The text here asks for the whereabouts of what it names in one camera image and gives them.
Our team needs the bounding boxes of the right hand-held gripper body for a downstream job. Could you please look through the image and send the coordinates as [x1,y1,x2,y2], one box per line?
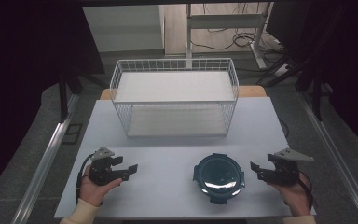
[267,147,315,188]

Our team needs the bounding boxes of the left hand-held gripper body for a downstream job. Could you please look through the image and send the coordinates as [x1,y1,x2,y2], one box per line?
[88,146,123,187]

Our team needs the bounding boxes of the dark teal round lidded container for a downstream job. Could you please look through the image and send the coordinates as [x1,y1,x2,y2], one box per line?
[193,152,246,205]

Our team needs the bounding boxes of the person's left hand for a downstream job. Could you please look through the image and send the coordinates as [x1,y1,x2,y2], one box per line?
[78,164,124,208]

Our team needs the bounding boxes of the person's right hand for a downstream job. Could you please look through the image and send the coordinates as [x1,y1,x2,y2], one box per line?
[268,173,312,217]

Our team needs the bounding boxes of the black floor grate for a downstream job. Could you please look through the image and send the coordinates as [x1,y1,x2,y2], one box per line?
[61,122,84,146]

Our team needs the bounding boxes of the black metal stand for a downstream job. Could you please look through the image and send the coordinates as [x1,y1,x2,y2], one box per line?
[295,66,332,122]
[58,69,83,123]

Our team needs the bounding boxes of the dark curtain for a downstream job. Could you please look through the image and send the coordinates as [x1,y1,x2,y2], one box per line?
[265,0,358,160]
[0,0,106,203]

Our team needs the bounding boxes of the white panel board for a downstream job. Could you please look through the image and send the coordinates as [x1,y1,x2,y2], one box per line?
[82,4,165,54]

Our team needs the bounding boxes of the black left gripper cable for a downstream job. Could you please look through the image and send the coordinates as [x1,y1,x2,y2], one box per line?
[75,153,95,203]

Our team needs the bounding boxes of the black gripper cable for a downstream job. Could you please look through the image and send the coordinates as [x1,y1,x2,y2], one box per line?
[297,170,315,210]
[75,153,95,203]

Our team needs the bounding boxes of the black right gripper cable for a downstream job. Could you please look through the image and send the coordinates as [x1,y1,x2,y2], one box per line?
[297,170,315,210]

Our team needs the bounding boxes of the aluminium floor rail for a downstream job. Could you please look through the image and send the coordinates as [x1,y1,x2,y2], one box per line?
[10,92,81,224]
[297,91,358,224]

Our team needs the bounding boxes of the white wire shelf rack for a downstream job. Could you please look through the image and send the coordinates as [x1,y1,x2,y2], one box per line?
[109,57,240,138]

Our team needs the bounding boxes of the black floor cables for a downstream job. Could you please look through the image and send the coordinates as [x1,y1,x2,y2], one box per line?
[189,27,285,64]

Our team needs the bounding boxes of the white metal desk frame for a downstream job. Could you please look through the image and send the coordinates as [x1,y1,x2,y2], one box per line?
[185,1,275,70]

